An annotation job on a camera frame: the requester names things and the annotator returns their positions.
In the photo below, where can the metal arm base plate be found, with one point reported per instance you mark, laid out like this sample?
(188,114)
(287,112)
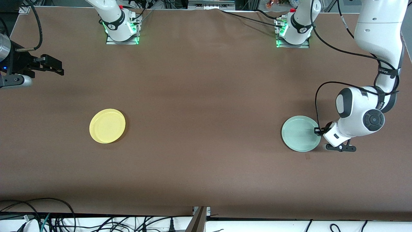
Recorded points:
(305,46)
(111,42)

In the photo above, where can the aluminium profile bar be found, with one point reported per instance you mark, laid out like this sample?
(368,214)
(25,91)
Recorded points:
(198,222)

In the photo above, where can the colourful small object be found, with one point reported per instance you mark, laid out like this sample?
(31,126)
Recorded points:
(272,3)

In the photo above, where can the brown table cover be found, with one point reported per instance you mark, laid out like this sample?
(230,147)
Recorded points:
(206,96)

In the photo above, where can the yellow plate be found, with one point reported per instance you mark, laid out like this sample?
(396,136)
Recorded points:
(107,126)

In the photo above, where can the black power plug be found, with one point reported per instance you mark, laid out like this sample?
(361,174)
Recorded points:
(172,225)

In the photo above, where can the aluminium frame rail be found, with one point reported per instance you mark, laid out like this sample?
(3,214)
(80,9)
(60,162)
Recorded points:
(210,4)

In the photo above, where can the metal corner bracket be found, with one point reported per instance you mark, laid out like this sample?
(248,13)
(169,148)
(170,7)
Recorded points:
(24,9)

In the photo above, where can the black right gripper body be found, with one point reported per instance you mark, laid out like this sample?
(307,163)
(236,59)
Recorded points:
(19,63)

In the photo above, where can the pale green plate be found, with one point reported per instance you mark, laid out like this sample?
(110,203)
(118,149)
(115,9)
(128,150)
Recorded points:
(299,133)

